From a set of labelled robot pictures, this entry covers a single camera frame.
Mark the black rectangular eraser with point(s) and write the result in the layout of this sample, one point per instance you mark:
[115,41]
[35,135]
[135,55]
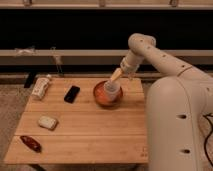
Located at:
[71,94]

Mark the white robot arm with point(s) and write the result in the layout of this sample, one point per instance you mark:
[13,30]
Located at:
[174,105]

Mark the white cup in bowl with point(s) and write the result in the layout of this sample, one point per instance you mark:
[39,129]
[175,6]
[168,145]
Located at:
[111,90]

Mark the orange bowl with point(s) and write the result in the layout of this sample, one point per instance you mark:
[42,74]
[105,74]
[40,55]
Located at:
[101,97]

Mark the wooden stick end effector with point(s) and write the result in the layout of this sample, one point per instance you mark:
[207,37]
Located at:
[116,75]

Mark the black table leg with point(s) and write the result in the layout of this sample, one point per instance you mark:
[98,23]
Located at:
[30,79]

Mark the dark red chili pepper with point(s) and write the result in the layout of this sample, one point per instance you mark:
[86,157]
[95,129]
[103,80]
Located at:
[31,143]

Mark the crumpled clear plastic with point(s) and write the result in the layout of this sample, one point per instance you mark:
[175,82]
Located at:
[25,51]

